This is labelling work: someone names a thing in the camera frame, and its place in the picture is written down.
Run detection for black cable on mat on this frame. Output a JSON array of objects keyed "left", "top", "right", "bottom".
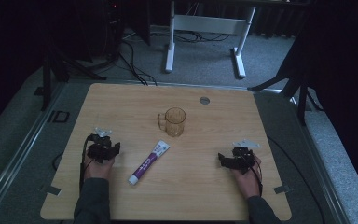
[{"left": 267, "top": 135, "right": 326, "bottom": 224}]

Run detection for person's right hand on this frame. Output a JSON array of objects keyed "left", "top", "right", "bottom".
[{"left": 231, "top": 154, "right": 263, "bottom": 200}]

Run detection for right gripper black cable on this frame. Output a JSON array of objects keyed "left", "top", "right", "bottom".
[{"left": 243, "top": 154, "right": 264, "bottom": 198}]

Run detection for person's left hand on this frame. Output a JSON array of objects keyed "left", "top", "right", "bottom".
[{"left": 83, "top": 153, "right": 116, "bottom": 181}]

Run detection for black metal stand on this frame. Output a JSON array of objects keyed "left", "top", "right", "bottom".
[
  {"left": 247, "top": 40, "right": 324, "bottom": 127},
  {"left": 34, "top": 43, "right": 107, "bottom": 112}
]

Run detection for grey tape strip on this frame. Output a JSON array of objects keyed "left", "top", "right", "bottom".
[
  {"left": 273, "top": 185, "right": 293, "bottom": 195},
  {"left": 40, "top": 184, "right": 62, "bottom": 197}
]

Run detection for white desk frame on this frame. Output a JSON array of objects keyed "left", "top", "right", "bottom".
[{"left": 163, "top": 0, "right": 257, "bottom": 79}]

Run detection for amber glass mug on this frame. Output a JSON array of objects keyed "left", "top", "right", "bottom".
[{"left": 157, "top": 106, "right": 187, "bottom": 138}]

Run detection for black floor cables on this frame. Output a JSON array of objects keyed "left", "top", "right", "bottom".
[{"left": 117, "top": 39, "right": 158, "bottom": 87}]

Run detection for black cable loop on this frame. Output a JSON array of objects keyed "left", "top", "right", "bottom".
[{"left": 51, "top": 151, "right": 65, "bottom": 172}]

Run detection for dark computer tower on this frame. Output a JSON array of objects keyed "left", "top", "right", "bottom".
[{"left": 101, "top": 0, "right": 126, "bottom": 62}]

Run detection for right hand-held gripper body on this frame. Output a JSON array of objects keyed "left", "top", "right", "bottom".
[{"left": 229, "top": 138, "right": 261, "bottom": 175}]

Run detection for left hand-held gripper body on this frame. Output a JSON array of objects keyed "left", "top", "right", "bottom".
[{"left": 87, "top": 126, "right": 114, "bottom": 164}]

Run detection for white and purple toothpaste tube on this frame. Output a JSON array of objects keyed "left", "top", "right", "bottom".
[{"left": 128, "top": 139, "right": 172, "bottom": 187}]

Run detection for cables under white desk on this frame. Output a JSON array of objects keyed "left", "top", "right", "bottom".
[{"left": 173, "top": 29, "right": 231, "bottom": 44}]

